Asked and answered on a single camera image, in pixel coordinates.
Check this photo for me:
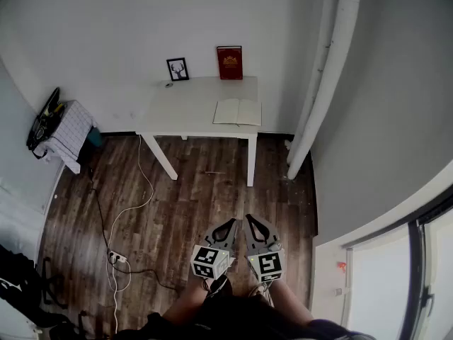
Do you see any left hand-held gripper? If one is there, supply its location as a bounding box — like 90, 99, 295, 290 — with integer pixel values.
192, 217, 238, 281

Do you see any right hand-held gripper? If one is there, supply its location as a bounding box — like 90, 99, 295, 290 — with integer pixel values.
244, 214, 287, 284

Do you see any white notebook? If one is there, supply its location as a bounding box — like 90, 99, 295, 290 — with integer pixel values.
212, 98, 263, 127

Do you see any person's left forearm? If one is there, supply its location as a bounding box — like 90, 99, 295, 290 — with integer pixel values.
164, 277, 215, 329

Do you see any person's right forearm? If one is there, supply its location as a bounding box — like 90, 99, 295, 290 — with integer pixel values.
270, 280, 315, 324

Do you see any red hardcover book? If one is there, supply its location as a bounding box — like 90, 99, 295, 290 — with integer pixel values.
216, 45, 244, 81

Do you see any person's black shirt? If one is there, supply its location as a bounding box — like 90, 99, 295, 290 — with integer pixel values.
113, 290, 376, 340

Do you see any white table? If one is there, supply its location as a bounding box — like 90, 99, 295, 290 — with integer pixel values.
135, 76, 260, 187

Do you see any teal bin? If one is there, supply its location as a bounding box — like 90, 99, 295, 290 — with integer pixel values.
86, 126, 104, 147

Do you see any thick white pipe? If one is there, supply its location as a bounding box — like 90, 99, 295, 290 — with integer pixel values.
286, 0, 364, 180

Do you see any white grid-patterned cloth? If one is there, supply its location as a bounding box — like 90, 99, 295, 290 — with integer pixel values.
41, 100, 98, 174

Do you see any thin white pipe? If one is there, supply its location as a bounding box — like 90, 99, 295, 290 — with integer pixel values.
286, 0, 343, 164

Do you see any black office chair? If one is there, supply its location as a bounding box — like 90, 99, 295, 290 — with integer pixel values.
0, 243, 82, 340

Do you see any black bag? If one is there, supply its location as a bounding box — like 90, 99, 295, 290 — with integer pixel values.
26, 86, 61, 161

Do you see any white cable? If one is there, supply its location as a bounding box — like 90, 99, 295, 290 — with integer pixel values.
105, 135, 155, 332

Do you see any black deer picture frame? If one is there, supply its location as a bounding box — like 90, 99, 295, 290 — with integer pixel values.
166, 57, 190, 82

